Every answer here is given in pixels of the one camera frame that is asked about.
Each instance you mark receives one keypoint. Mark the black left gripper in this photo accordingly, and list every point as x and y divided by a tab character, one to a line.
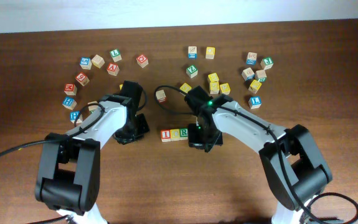
121	137

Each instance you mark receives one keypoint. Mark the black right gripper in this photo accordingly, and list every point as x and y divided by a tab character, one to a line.
194	140

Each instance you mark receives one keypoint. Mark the green R letter block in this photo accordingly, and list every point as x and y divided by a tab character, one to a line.
183	133

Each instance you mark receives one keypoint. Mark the red I letter block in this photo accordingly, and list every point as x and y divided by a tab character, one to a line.
165	135

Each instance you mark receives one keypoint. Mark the yellow C letter block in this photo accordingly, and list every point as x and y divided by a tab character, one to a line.
175	134

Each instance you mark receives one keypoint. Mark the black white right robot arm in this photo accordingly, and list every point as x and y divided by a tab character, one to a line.
295	168

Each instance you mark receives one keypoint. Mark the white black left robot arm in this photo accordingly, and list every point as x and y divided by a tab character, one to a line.
68	179

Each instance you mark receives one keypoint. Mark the wooden block red side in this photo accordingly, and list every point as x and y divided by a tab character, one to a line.
160	96

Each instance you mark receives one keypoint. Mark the yellow block lower left cluster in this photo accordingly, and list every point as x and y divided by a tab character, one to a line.
214	88

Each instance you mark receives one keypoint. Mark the yellow block cluster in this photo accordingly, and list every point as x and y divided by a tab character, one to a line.
214	88
213	77
254	86
225	88

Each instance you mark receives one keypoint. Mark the wooden block green side left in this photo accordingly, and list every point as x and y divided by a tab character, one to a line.
92	106

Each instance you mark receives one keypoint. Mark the yellow block lower right cluster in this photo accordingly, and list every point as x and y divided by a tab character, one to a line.
225	88

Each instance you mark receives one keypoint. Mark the yellow block centre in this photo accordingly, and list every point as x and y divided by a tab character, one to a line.
185	87

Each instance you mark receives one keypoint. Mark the yellow block upper cluster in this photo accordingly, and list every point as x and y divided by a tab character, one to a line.
213	77

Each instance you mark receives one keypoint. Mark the blue L letter block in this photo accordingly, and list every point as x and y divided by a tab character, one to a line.
254	102

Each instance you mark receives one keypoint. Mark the red A block left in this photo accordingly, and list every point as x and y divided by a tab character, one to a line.
113	69

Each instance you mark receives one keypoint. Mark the blue H block lower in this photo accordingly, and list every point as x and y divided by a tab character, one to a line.
76	117

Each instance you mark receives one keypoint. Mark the blue h block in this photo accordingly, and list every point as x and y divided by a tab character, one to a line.
69	103
76	117

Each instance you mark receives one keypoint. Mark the green Z letter block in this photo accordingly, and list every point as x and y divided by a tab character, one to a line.
192	71

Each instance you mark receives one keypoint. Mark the red C letter block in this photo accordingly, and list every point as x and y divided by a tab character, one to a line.
142	60

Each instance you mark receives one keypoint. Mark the blue H block upper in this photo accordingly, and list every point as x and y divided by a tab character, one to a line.
69	103

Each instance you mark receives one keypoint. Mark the red 6 number block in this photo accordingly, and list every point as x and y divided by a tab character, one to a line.
82	79

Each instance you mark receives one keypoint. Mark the green L letter block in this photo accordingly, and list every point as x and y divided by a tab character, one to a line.
115	54

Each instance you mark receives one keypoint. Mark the wooden block blue side right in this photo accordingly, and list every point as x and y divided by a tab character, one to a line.
248	74

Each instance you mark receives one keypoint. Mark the wooden block blue side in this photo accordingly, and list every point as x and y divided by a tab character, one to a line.
192	52
248	74

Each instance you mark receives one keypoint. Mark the plain wooden block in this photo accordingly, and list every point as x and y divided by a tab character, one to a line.
98	61

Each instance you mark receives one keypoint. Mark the red M letter block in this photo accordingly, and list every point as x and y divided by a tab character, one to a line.
70	89

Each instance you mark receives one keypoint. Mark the wooden block green R side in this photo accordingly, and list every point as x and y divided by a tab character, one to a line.
260	75

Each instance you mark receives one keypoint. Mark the yellow top block back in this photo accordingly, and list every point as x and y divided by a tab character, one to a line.
210	53

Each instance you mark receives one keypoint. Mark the blue X side block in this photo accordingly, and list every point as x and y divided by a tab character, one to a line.
251	58

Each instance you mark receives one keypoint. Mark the green J letter block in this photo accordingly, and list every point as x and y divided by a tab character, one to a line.
266	63

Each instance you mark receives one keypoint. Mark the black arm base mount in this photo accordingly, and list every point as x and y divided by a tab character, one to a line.
334	221

